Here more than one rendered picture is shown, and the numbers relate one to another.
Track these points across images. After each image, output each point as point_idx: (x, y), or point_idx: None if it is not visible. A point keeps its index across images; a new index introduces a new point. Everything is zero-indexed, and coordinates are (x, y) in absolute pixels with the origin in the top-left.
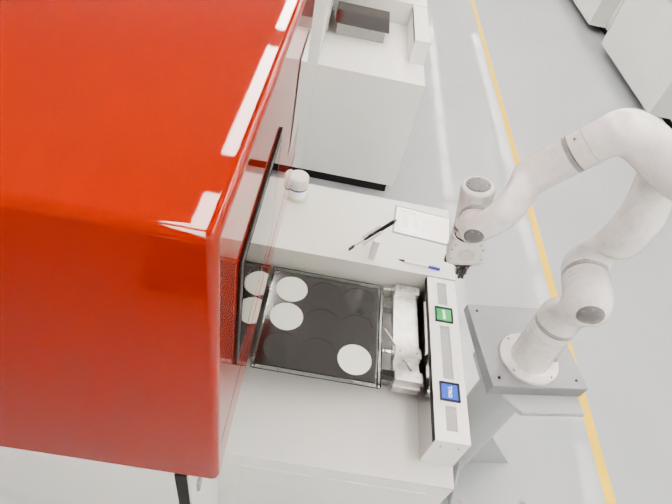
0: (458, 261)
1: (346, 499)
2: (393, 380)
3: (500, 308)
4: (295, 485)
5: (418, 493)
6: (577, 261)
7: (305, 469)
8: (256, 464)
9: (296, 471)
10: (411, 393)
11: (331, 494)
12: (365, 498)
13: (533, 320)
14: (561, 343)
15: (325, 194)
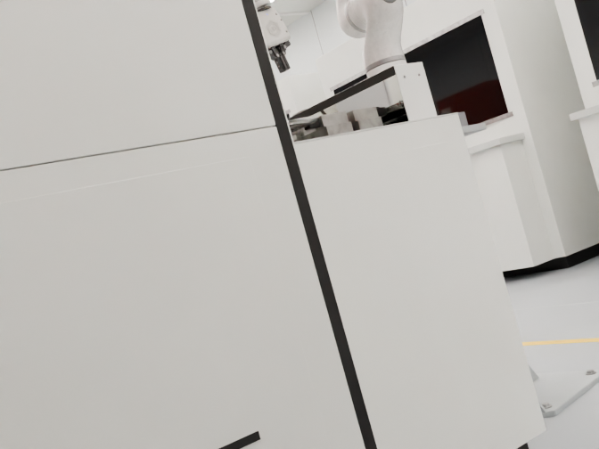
0: (272, 39)
1: (403, 216)
2: (321, 123)
3: None
4: (340, 208)
5: (442, 142)
6: (347, 1)
7: (327, 148)
8: None
9: (323, 161)
10: (348, 130)
11: (383, 211)
12: (414, 197)
13: (370, 74)
14: (403, 63)
15: None
